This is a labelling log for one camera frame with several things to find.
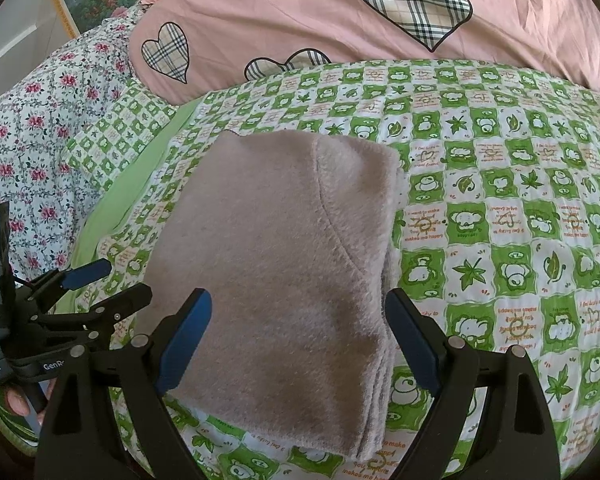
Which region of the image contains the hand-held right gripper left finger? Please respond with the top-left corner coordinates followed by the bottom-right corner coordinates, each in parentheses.
top-left (39, 287), bottom-right (213, 480)

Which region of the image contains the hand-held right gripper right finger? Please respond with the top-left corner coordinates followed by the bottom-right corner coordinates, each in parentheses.
top-left (384, 287), bottom-right (563, 480)

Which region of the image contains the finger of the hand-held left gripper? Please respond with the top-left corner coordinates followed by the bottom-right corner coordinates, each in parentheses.
top-left (55, 282), bottom-right (153, 341)
top-left (12, 259), bottom-right (113, 306)

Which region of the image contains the beige towel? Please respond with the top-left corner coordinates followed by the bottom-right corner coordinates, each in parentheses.
top-left (142, 130), bottom-right (408, 463)

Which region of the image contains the person's left hand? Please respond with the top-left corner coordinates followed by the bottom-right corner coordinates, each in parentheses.
top-left (2, 377), bottom-right (58, 428)

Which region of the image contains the plain green sheet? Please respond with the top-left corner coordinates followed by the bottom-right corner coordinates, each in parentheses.
top-left (70, 97), bottom-right (201, 311)

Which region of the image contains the white floral sheet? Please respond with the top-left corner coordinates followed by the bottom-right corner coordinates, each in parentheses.
top-left (0, 7), bottom-right (181, 291)

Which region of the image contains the green checked pillow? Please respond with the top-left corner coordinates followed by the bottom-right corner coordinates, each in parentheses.
top-left (67, 77), bottom-right (181, 191)

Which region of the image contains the green checked printed blanket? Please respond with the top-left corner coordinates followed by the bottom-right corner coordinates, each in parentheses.
top-left (80, 57), bottom-right (600, 480)

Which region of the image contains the pink quilt with plaid hearts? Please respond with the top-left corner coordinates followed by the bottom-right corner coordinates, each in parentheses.
top-left (127, 0), bottom-right (600, 106)

